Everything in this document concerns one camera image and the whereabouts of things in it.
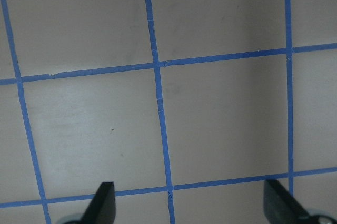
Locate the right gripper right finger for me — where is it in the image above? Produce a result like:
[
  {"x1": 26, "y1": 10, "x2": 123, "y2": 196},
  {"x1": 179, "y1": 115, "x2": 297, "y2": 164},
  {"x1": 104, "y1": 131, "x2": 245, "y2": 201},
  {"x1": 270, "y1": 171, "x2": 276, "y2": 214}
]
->
[{"x1": 263, "y1": 179, "x2": 318, "y2": 224}]

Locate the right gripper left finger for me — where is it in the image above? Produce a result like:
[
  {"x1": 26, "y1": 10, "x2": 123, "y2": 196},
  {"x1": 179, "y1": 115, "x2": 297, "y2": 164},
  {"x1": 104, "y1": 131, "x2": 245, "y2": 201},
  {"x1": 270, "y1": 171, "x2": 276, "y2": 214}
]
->
[{"x1": 79, "y1": 182, "x2": 116, "y2": 224}]

